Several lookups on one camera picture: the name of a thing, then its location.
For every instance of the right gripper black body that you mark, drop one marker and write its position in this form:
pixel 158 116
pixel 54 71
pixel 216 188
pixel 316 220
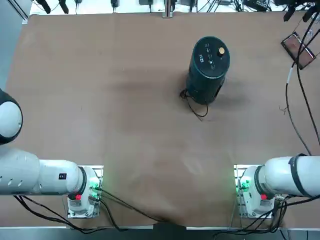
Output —
pixel 308 2

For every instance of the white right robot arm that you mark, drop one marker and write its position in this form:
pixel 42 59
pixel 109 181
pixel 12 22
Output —
pixel 282 175

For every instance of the green air fryer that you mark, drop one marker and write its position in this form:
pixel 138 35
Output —
pixel 207 75

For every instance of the wooden tray with black rim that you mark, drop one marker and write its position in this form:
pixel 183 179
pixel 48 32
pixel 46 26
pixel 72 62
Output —
pixel 291 46

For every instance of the black power supply box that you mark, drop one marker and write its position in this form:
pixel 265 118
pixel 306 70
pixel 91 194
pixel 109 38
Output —
pixel 146 2

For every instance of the aluminium profile bar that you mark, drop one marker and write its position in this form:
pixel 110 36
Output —
pixel 168 10

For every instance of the black mount block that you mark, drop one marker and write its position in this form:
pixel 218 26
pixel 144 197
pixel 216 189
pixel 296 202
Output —
pixel 170 232

